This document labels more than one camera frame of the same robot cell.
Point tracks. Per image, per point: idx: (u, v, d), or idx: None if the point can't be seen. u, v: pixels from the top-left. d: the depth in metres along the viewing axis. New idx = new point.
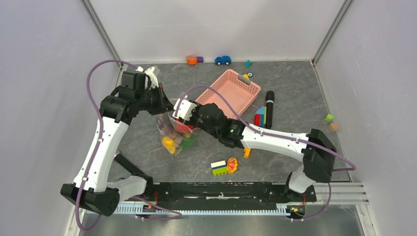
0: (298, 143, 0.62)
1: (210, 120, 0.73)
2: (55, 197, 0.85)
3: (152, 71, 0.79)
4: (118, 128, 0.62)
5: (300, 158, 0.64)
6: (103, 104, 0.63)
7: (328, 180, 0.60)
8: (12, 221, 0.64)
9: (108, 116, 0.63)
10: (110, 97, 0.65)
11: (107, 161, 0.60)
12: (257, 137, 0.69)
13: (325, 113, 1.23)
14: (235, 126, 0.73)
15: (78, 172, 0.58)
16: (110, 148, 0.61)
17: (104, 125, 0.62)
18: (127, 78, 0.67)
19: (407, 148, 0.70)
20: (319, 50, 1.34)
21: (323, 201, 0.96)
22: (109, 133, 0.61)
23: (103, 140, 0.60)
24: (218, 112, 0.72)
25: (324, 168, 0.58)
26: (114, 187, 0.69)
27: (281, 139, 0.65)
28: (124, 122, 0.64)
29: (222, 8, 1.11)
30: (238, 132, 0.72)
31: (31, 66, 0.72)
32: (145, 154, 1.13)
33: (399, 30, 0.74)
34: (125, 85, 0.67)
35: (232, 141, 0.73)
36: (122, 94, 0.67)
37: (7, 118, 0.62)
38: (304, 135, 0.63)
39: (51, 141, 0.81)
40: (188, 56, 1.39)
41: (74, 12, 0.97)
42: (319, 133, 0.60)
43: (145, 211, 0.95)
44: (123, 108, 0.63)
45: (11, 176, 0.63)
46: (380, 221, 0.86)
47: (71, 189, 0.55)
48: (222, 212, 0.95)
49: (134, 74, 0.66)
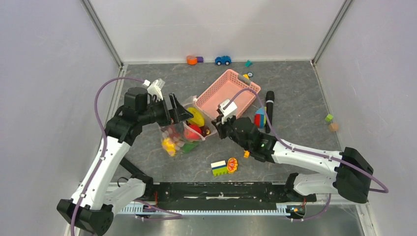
0: (331, 161, 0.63)
1: (242, 133, 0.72)
2: (55, 197, 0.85)
3: (157, 84, 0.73)
4: (121, 148, 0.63)
5: (332, 176, 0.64)
6: (108, 126, 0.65)
7: (360, 200, 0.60)
8: (13, 220, 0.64)
9: (112, 135, 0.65)
10: (115, 118, 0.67)
11: (106, 179, 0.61)
12: (288, 152, 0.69)
13: (325, 113, 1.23)
14: (266, 140, 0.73)
15: (77, 189, 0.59)
16: (110, 167, 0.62)
17: (107, 143, 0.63)
18: (128, 100, 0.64)
19: (408, 146, 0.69)
20: (319, 51, 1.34)
21: (323, 201, 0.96)
22: (111, 152, 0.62)
23: (104, 158, 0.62)
24: (252, 127, 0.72)
25: (359, 188, 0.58)
26: (110, 200, 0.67)
27: (314, 156, 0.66)
28: (126, 143, 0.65)
29: (223, 7, 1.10)
30: (269, 147, 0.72)
31: (31, 65, 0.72)
32: (145, 154, 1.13)
33: (399, 29, 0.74)
34: (127, 105, 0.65)
35: (263, 157, 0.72)
36: (125, 114, 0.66)
37: (7, 116, 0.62)
38: (338, 154, 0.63)
39: (50, 141, 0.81)
40: (188, 56, 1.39)
41: (74, 11, 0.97)
42: (354, 153, 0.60)
43: (145, 211, 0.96)
44: (128, 130, 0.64)
45: (11, 174, 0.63)
46: (381, 221, 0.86)
47: (67, 204, 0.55)
48: (222, 212, 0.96)
49: (134, 96, 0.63)
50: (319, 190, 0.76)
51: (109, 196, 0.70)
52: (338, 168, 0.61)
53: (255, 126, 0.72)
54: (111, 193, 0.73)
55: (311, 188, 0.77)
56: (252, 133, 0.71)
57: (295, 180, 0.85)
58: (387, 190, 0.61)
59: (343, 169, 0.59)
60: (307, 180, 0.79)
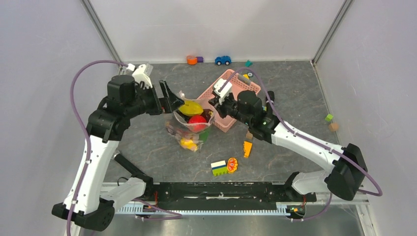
0: (331, 153, 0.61)
1: (247, 106, 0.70)
2: (55, 197, 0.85)
3: (144, 69, 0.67)
4: (106, 148, 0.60)
5: (327, 169, 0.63)
6: (91, 121, 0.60)
7: (349, 197, 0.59)
8: (13, 220, 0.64)
9: (95, 134, 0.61)
10: (98, 112, 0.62)
11: (97, 181, 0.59)
12: (289, 136, 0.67)
13: (325, 113, 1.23)
14: (268, 119, 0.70)
15: (69, 193, 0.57)
16: (99, 169, 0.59)
17: (92, 144, 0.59)
18: (112, 90, 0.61)
19: (408, 146, 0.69)
20: (319, 51, 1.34)
21: (324, 201, 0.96)
22: (97, 153, 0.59)
23: (91, 161, 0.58)
24: (257, 102, 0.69)
25: (351, 185, 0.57)
26: (111, 196, 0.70)
27: (314, 145, 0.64)
28: (112, 140, 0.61)
29: (223, 8, 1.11)
30: (270, 126, 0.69)
31: (31, 65, 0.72)
32: (145, 154, 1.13)
33: (399, 29, 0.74)
34: (111, 96, 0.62)
35: (261, 134, 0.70)
36: (110, 106, 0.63)
37: (7, 116, 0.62)
38: (339, 148, 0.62)
39: (50, 141, 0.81)
40: (188, 56, 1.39)
41: (74, 11, 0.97)
42: (355, 150, 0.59)
43: (145, 212, 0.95)
44: (111, 125, 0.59)
45: (11, 174, 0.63)
46: (381, 221, 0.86)
47: (61, 211, 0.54)
48: (222, 212, 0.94)
49: (119, 85, 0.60)
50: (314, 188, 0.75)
51: (110, 193, 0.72)
52: (337, 161, 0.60)
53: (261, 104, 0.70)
54: (111, 191, 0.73)
55: (306, 184, 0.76)
56: (256, 108, 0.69)
57: (295, 177, 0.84)
58: (381, 193, 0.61)
59: (342, 163, 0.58)
60: (304, 177, 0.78)
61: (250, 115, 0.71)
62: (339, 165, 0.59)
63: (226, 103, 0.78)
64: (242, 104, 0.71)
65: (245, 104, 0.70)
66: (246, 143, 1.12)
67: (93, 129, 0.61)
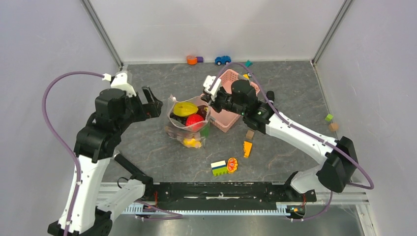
0: (324, 146, 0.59)
1: (240, 96, 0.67)
2: (55, 197, 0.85)
3: (125, 77, 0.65)
4: (97, 167, 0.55)
5: (319, 161, 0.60)
6: (78, 139, 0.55)
7: (339, 190, 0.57)
8: (13, 220, 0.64)
9: (85, 154, 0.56)
10: (86, 129, 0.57)
11: (91, 200, 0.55)
12: (283, 127, 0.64)
13: (325, 113, 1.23)
14: (264, 108, 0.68)
15: (62, 214, 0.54)
16: (92, 188, 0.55)
17: (81, 165, 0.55)
18: (100, 107, 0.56)
19: (407, 147, 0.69)
20: (319, 51, 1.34)
21: (323, 201, 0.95)
22: (87, 174, 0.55)
23: (82, 182, 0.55)
24: (252, 90, 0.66)
25: (342, 178, 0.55)
26: (108, 206, 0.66)
27: (308, 137, 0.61)
28: (103, 159, 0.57)
29: (223, 8, 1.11)
30: (265, 116, 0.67)
31: (31, 65, 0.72)
32: (145, 154, 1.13)
33: (399, 29, 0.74)
34: (100, 112, 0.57)
35: (255, 123, 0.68)
36: (98, 122, 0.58)
37: (7, 116, 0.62)
38: (332, 140, 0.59)
39: (50, 141, 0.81)
40: (188, 56, 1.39)
41: (74, 11, 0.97)
42: (348, 143, 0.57)
43: (145, 212, 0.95)
44: (101, 143, 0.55)
45: (11, 175, 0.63)
46: (380, 221, 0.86)
47: (56, 231, 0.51)
48: (222, 212, 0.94)
49: (107, 102, 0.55)
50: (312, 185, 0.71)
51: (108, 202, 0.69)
52: (329, 154, 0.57)
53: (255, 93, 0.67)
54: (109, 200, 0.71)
55: (303, 183, 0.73)
56: (251, 97, 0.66)
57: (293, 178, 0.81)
58: (372, 187, 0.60)
59: (334, 155, 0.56)
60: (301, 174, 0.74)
61: (244, 104, 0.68)
62: (331, 158, 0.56)
63: (219, 98, 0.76)
64: (235, 93, 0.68)
65: (238, 93, 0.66)
66: (246, 143, 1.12)
67: (81, 148, 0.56)
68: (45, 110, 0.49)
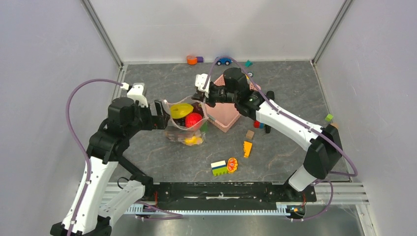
0: (310, 132, 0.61)
1: (232, 82, 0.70)
2: (56, 197, 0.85)
3: (139, 88, 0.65)
4: (107, 168, 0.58)
5: (304, 147, 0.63)
6: (91, 142, 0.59)
7: (322, 175, 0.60)
8: (14, 220, 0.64)
9: (96, 155, 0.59)
10: (99, 134, 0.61)
11: (96, 201, 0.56)
12: (273, 113, 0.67)
13: (325, 113, 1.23)
14: (255, 96, 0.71)
15: (67, 214, 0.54)
16: (99, 190, 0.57)
17: (92, 165, 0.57)
18: (112, 114, 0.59)
19: (408, 146, 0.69)
20: (319, 51, 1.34)
21: (323, 201, 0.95)
22: (97, 174, 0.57)
23: (91, 182, 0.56)
24: (243, 76, 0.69)
25: (324, 163, 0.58)
26: (107, 212, 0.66)
27: (295, 124, 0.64)
28: (112, 161, 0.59)
29: (222, 7, 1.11)
30: (255, 103, 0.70)
31: (31, 65, 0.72)
32: (145, 154, 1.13)
33: (399, 29, 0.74)
34: (111, 119, 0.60)
35: (246, 110, 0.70)
36: (109, 127, 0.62)
37: (7, 116, 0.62)
38: (318, 128, 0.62)
39: (51, 141, 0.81)
40: (188, 56, 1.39)
41: (74, 11, 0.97)
42: (334, 131, 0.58)
43: (145, 212, 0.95)
44: (112, 147, 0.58)
45: (11, 175, 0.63)
46: (380, 221, 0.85)
47: (59, 231, 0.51)
48: (222, 212, 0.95)
49: (120, 109, 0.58)
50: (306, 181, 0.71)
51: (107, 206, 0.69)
52: (313, 139, 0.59)
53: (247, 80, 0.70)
54: (108, 203, 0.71)
55: (299, 178, 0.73)
56: (241, 83, 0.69)
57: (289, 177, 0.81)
58: (356, 174, 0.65)
59: (318, 141, 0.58)
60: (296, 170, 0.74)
61: (235, 91, 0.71)
62: (315, 143, 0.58)
63: (211, 92, 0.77)
64: (226, 80, 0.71)
65: (230, 79, 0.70)
66: (246, 143, 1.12)
67: (93, 150, 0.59)
68: (68, 118, 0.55)
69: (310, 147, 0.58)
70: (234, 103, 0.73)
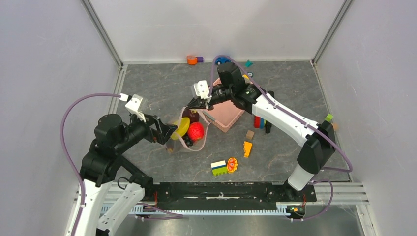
0: (306, 128, 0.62)
1: (225, 75, 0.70)
2: (57, 198, 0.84)
3: (137, 103, 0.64)
4: (101, 191, 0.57)
5: (300, 143, 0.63)
6: (83, 164, 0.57)
7: (315, 170, 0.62)
8: (14, 221, 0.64)
9: (89, 178, 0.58)
10: (90, 154, 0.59)
11: (92, 222, 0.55)
12: (270, 108, 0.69)
13: (325, 113, 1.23)
14: (252, 89, 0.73)
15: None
16: (94, 211, 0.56)
17: (86, 188, 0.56)
18: (100, 136, 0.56)
19: (408, 147, 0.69)
20: (319, 51, 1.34)
21: (323, 201, 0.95)
22: (91, 196, 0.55)
23: (86, 205, 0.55)
24: (236, 70, 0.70)
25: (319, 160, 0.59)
26: (106, 223, 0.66)
27: (291, 119, 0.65)
28: (106, 182, 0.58)
29: (222, 7, 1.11)
30: (252, 97, 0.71)
31: (31, 65, 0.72)
32: (145, 154, 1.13)
33: (399, 29, 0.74)
34: (100, 140, 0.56)
35: (243, 102, 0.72)
36: (99, 147, 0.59)
37: (8, 116, 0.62)
38: (314, 124, 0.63)
39: (51, 141, 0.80)
40: (188, 56, 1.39)
41: (74, 11, 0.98)
42: (329, 127, 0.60)
43: (145, 212, 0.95)
44: (104, 171, 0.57)
45: (11, 176, 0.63)
46: (380, 221, 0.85)
47: None
48: (222, 212, 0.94)
49: (106, 132, 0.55)
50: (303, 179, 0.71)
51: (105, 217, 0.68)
52: (310, 135, 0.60)
53: (241, 73, 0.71)
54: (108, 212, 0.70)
55: (296, 177, 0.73)
56: (235, 76, 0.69)
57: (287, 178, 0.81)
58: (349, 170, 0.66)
59: (314, 137, 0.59)
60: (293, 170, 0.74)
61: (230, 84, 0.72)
62: (311, 139, 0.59)
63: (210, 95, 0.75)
64: (221, 74, 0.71)
65: (223, 73, 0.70)
66: (246, 143, 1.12)
67: (86, 172, 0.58)
68: (62, 142, 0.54)
69: (305, 143, 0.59)
70: (230, 98, 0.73)
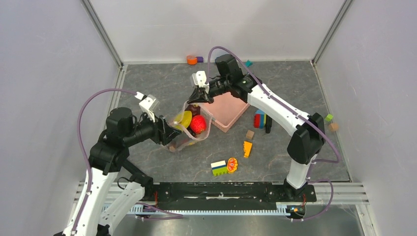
0: (297, 119, 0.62)
1: (222, 65, 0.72)
2: (57, 198, 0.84)
3: (151, 104, 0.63)
4: (107, 179, 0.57)
5: (290, 133, 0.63)
6: (92, 153, 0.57)
7: (303, 161, 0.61)
8: (14, 220, 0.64)
9: (97, 167, 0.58)
10: (99, 144, 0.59)
11: (97, 211, 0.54)
12: (264, 97, 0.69)
13: (325, 113, 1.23)
14: (248, 78, 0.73)
15: (68, 224, 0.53)
16: (100, 200, 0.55)
17: (93, 176, 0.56)
18: (110, 126, 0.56)
19: (408, 146, 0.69)
20: (319, 51, 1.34)
21: (323, 201, 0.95)
22: (97, 185, 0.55)
23: (91, 193, 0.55)
24: (232, 59, 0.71)
25: (307, 150, 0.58)
26: (106, 219, 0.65)
27: (284, 109, 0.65)
28: (112, 172, 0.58)
29: (222, 7, 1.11)
30: (249, 86, 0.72)
31: (31, 64, 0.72)
32: (145, 154, 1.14)
33: (400, 28, 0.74)
34: (110, 131, 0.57)
35: (239, 91, 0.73)
36: (108, 137, 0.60)
37: (7, 116, 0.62)
38: (305, 115, 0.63)
39: (51, 141, 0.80)
40: (188, 56, 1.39)
41: (74, 11, 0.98)
42: (319, 118, 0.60)
43: (145, 212, 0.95)
44: (112, 160, 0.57)
45: (11, 175, 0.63)
46: (380, 221, 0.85)
47: None
48: (222, 212, 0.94)
49: (118, 121, 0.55)
50: (300, 174, 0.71)
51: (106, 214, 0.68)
52: (299, 126, 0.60)
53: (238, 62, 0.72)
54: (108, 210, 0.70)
55: (293, 174, 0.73)
56: (231, 65, 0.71)
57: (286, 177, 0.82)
58: (337, 161, 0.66)
59: (304, 128, 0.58)
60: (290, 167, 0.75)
61: (227, 73, 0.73)
62: (300, 129, 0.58)
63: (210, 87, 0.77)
64: (218, 65, 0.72)
65: (221, 63, 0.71)
66: (246, 143, 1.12)
67: (94, 161, 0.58)
68: (78, 130, 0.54)
69: (294, 133, 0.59)
70: (228, 89, 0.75)
